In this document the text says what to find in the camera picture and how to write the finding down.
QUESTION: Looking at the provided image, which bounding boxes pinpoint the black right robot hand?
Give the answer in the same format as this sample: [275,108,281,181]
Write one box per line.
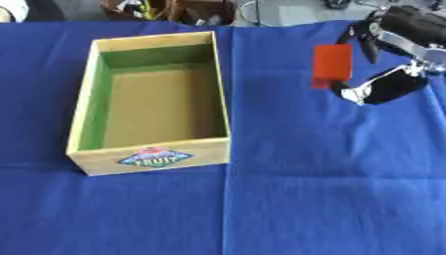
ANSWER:
[329,4,446,107]

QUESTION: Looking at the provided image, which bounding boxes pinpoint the white round object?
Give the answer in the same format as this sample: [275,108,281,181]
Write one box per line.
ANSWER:
[0,0,32,24]

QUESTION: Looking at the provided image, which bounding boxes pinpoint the tan cardboard box green inside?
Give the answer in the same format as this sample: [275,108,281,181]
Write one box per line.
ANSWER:
[64,30,234,177]

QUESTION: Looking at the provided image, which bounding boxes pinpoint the red rectangular block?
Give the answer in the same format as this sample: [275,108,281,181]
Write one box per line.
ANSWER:
[310,43,355,90]

